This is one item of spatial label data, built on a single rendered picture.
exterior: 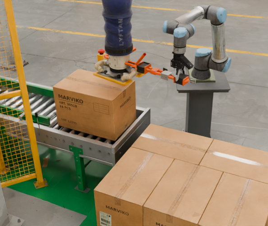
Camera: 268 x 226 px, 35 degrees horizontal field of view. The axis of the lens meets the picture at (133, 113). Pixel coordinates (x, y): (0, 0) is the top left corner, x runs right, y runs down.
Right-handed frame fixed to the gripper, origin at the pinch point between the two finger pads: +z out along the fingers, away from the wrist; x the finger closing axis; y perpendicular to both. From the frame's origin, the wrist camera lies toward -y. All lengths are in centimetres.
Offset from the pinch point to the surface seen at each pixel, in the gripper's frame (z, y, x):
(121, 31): -27, 50, 8
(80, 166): 93, 75, 41
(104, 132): 61, 61, 22
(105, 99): 28, 58, 22
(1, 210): 103, 94, 113
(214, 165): 68, -32, -4
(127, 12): -41, 48, 2
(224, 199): 68, -57, 26
